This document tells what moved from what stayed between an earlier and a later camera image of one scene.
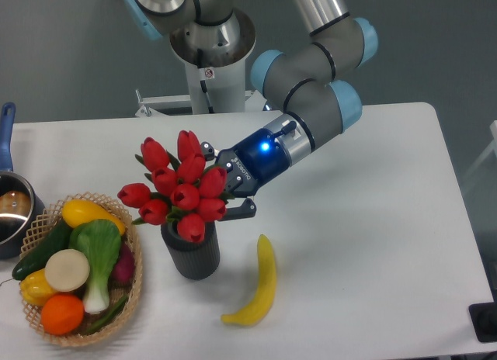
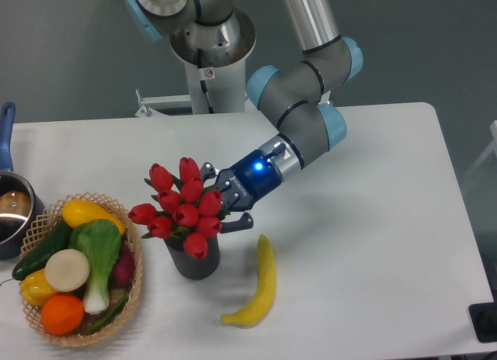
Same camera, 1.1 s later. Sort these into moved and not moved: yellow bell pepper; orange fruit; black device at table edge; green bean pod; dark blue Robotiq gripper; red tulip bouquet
Moved: dark blue Robotiq gripper; red tulip bouquet
Not moved: black device at table edge; green bean pod; yellow bell pepper; orange fruit
